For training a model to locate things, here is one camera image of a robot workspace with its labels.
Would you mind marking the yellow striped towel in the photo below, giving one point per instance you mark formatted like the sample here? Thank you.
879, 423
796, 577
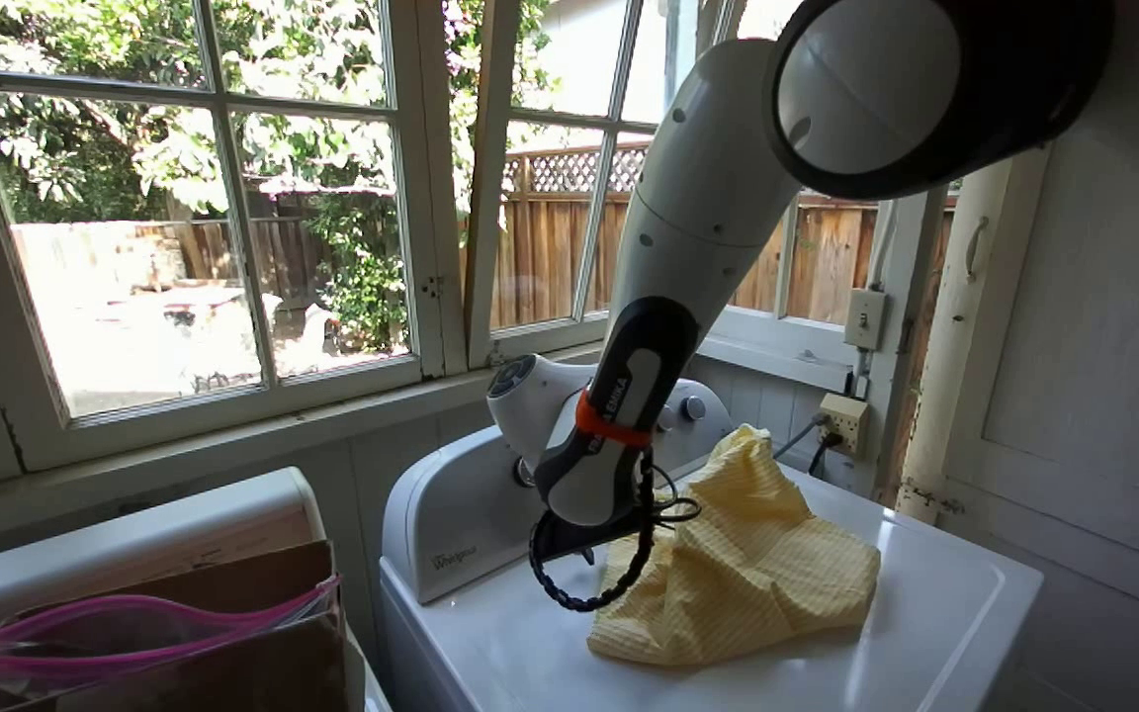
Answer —
743, 566

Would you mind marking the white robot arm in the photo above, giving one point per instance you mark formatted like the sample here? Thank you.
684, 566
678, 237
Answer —
701, 213

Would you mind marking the brown wooden fence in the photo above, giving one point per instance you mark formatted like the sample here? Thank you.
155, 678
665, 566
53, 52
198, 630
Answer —
544, 250

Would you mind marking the small silver washer knob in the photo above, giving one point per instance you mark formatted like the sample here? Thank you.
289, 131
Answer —
695, 409
519, 474

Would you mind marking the white wooden side window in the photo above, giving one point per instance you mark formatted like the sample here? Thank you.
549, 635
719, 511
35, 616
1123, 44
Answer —
793, 351

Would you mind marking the beige power adapter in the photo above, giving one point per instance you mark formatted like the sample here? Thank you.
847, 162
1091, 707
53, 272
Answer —
844, 423

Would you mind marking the white top-load washing machine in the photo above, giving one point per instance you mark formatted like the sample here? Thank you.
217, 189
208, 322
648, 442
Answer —
941, 620

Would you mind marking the pink zip plastic bag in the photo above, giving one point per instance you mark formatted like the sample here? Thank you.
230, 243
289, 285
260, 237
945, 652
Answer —
137, 620

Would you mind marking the white cabinet door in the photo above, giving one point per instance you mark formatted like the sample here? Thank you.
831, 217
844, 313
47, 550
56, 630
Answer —
1096, 396

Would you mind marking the white wooden window frame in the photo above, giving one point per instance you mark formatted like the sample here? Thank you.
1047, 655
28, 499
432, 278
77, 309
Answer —
425, 184

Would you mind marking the white wall outlet box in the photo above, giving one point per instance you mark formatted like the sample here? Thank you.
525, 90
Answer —
868, 320

